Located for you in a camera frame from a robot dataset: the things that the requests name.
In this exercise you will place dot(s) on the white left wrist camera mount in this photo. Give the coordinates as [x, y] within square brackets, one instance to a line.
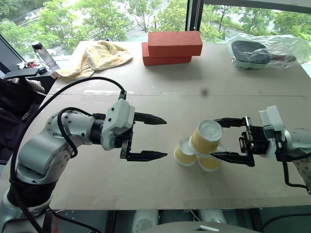
[119, 114]

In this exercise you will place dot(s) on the yellow paper cup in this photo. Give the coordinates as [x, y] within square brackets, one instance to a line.
[206, 138]
[183, 155]
[210, 163]

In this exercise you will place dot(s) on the paddle in plastic bag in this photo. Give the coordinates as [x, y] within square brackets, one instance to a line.
[286, 43]

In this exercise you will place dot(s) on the black table tennis paddle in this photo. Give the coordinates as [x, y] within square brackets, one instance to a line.
[252, 52]

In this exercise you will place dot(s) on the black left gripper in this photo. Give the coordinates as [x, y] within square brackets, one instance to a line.
[126, 140]

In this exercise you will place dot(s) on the dark cloth bundle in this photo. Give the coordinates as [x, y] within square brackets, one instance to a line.
[14, 104]

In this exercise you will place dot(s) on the red foam brick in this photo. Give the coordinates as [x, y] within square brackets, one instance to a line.
[165, 60]
[175, 42]

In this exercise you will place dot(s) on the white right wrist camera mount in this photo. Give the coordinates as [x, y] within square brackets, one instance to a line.
[272, 121]

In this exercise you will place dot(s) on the white rounded shape under table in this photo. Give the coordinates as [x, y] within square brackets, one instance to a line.
[213, 216]
[145, 221]

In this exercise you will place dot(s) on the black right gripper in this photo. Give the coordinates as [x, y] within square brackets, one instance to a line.
[257, 140]

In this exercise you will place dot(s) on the black flat stand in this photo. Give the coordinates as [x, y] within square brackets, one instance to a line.
[23, 72]

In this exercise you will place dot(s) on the clear water bottle black cap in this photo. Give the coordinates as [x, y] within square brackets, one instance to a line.
[45, 55]

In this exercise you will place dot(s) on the pale yellow towel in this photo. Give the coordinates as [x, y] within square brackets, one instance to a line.
[102, 58]

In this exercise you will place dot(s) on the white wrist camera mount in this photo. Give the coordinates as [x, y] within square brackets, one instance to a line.
[272, 121]
[119, 114]

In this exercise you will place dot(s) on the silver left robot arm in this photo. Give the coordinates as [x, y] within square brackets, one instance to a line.
[36, 150]

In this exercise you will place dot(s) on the dark window frame post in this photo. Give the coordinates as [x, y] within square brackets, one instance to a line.
[194, 14]

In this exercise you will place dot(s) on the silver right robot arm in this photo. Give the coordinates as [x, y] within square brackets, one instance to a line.
[300, 140]

